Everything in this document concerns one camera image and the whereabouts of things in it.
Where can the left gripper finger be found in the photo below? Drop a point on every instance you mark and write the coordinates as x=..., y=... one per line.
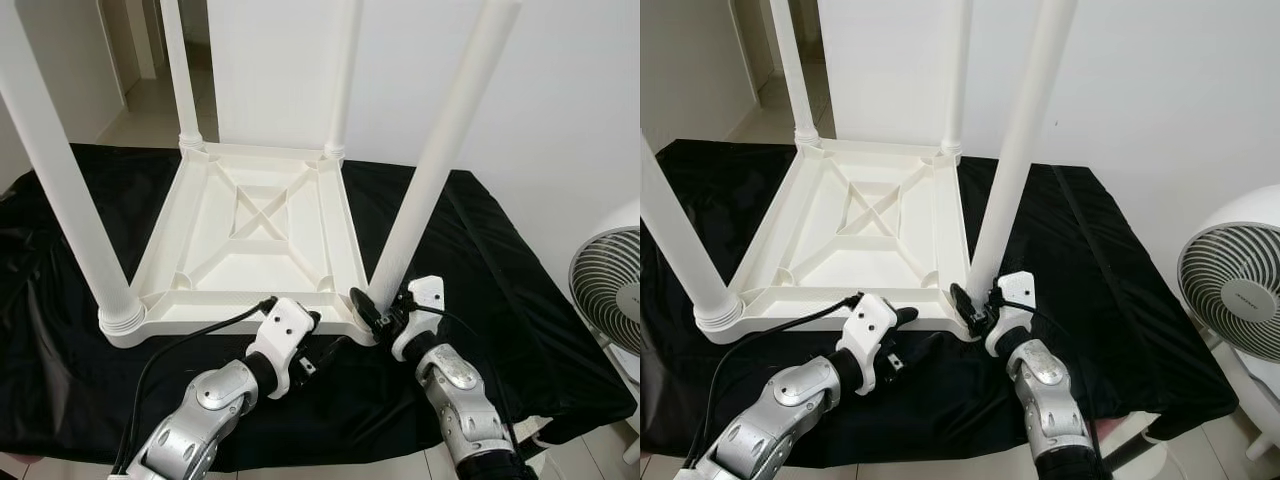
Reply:
x=335, y=350
x=311, y=320
x=904, y=317
x=920, y=348

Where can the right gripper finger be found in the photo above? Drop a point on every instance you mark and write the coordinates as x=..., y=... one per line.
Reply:
x=367, y=310
x=962, y=306

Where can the white plastic table top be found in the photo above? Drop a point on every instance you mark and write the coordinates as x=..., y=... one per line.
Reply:
x=850, y=250
x=250, y=260

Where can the black table cloth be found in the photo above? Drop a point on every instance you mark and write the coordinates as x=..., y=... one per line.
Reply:
x=1130, y=300
x=520, y=300

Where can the white round plastic object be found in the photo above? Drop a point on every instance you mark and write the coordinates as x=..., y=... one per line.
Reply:
x=1145, y=430

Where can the white standing fan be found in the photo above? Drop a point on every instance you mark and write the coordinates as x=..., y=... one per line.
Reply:
x=1235, y=280
x=610, y=290

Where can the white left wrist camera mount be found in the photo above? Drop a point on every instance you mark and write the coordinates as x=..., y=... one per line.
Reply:
x=285, y=325
x=870, y=320

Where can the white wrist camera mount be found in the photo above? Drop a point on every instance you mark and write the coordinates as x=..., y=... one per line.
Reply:
x=870, y=320
x=1015, y=295
x=422, y=300
x=285, y=325

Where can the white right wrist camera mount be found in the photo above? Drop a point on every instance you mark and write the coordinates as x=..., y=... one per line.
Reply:
x=1015, y=295
x=422, y=300

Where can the white door frame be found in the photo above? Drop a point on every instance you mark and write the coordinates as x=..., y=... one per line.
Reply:
x=135, y=35
x=755, y=35

